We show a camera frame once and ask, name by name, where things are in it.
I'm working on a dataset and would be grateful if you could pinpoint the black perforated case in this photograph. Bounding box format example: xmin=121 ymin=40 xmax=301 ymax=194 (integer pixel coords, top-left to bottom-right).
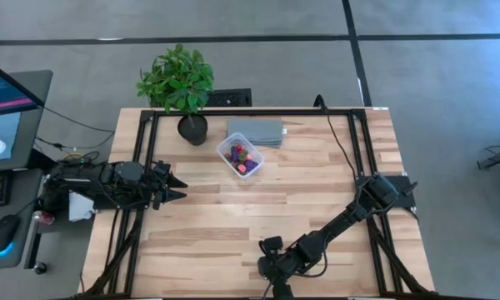
xmin=206 ymin=87 xmax=253 ymax=108

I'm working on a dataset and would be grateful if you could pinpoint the white box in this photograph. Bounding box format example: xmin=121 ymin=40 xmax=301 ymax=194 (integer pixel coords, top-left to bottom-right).
xmin=68 ymin=189 xmax=97 ymax=223

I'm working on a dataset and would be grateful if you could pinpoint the computer monitor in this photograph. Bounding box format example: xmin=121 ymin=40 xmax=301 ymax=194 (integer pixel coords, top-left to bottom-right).
xmin=0 ymin=56 xmax=46 ymax=164

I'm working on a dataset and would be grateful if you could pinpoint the grey side desk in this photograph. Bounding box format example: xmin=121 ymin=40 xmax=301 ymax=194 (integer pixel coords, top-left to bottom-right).
xmin=0 ymin=69 xmax=54 ymax=271

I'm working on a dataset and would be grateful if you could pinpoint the black aluminium table frame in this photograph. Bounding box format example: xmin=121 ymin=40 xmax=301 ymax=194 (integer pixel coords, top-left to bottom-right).
xmin=77 ymin=107 xmax=434 ymax=300

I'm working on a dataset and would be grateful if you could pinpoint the black power cable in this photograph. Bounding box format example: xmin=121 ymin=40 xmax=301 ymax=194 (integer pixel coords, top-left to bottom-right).
xmin=313 ymin=94 xmax=362 ymax=188

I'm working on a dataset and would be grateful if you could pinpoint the potted green plant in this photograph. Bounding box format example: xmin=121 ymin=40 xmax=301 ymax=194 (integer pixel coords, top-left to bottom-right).
xmin=135 ymin=43 xmax=216 ymax=147

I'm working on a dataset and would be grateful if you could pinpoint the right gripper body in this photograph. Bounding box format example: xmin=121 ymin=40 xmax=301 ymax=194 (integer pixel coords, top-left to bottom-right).
xmin=257 ymin=235 xmax=296 ymax=300

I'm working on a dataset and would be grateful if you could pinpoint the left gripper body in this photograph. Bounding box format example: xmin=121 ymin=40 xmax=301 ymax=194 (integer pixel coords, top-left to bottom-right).
xmin=147 ymin=161 xmax=173 ymax=210

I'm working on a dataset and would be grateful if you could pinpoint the black computer mouse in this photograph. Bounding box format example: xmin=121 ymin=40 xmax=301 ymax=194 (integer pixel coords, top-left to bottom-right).
xmin=0 ymin=214 xmax=20 ymax=254

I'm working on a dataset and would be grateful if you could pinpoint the grey folded cloth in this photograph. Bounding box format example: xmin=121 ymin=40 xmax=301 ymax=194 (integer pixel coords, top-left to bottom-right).
xmin=227 ymin=119 xmax=288 ymax=149

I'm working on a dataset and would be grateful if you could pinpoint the thin black cable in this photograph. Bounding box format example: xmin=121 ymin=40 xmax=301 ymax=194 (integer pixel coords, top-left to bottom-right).
xmin=37 ymin=106 xmax=116 ymax=134

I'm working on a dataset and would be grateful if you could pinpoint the clear plastic tupperware container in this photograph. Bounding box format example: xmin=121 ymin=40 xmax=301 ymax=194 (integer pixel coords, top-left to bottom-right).
xmin=215 ymin=132 xmax=265 ymax=180

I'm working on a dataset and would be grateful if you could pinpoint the red can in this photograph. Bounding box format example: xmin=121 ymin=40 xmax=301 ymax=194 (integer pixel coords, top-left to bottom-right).
xmin=32 ymin=209 xmax=56 ymax=226

